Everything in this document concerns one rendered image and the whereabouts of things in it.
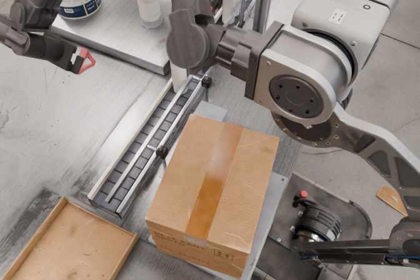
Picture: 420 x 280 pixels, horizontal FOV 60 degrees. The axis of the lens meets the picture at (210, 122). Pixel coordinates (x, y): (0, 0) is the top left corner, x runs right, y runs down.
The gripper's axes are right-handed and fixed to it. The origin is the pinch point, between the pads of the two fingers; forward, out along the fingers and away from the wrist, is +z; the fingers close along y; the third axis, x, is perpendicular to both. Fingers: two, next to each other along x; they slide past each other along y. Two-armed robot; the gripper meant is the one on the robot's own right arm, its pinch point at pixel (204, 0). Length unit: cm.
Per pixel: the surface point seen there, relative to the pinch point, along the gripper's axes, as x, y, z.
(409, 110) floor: 107, -78, 100
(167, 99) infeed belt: 4.7, 38.3, 13.9
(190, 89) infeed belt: 9.7, 30.4, 13.8
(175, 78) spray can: 6.6, 35.0, 5.0
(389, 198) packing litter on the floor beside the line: 107, -12, 100
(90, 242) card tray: 8, 90, 19
